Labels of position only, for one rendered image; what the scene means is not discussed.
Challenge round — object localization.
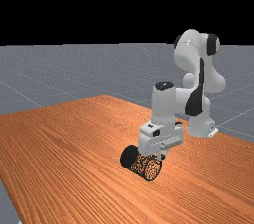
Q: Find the dark mesh basket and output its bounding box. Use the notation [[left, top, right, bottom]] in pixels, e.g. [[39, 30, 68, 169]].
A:
[[119, 144, 163, 182]]

